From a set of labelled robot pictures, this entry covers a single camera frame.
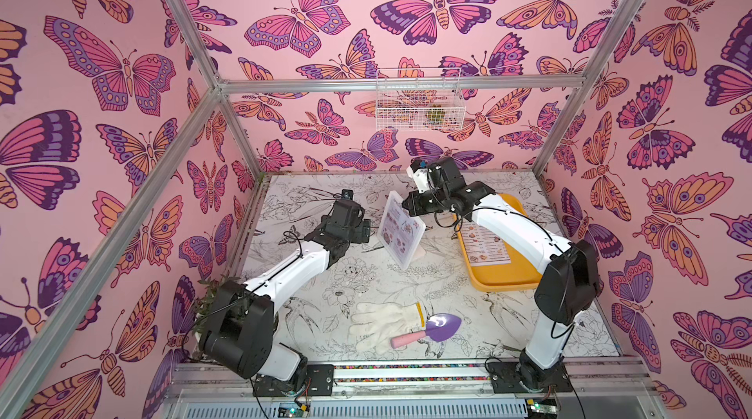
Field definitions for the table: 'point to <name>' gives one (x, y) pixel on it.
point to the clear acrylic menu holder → (417, 250)
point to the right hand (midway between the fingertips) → (405, 200)
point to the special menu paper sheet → (399, 230)
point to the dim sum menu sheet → (484, 248)
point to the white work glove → (376, 324)
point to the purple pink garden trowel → (440, 327)
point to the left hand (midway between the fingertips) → (353, 219)
